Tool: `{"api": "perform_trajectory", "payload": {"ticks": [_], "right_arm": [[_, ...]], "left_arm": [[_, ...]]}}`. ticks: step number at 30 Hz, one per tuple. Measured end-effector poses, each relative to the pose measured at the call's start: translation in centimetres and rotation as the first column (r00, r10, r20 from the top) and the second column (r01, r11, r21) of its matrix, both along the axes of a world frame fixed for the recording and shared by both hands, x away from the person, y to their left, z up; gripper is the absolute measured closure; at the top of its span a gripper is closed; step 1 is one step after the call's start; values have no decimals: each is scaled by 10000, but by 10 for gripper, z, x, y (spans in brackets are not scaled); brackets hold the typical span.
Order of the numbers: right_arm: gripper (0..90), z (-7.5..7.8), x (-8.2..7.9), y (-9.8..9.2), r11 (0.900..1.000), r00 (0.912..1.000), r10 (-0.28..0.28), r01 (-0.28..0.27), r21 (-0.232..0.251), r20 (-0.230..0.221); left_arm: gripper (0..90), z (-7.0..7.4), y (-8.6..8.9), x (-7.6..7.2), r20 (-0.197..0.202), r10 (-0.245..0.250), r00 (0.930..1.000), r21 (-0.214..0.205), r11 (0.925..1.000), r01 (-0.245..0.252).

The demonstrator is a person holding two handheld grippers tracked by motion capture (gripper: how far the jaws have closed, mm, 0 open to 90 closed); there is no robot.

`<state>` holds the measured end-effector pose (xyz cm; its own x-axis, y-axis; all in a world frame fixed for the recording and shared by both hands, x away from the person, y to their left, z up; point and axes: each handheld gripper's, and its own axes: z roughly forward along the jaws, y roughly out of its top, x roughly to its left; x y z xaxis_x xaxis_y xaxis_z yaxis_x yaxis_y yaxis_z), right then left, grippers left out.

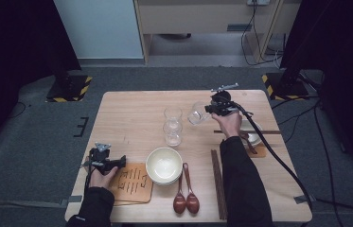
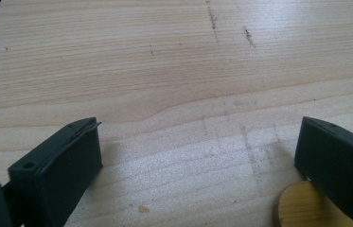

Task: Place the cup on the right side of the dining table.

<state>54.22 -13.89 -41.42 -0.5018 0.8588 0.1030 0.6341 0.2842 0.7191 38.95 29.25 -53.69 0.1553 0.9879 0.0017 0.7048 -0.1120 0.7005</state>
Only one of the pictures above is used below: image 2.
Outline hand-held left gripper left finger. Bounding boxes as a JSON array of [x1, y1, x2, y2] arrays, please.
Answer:
[[8, 116, 104, 227]]

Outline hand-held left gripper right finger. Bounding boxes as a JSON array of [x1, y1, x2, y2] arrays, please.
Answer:
[[294, 116, 353, 227]]

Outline carved wooden coaster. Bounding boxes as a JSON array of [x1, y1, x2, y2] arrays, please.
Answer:
[[274, 181, 353, 227]]

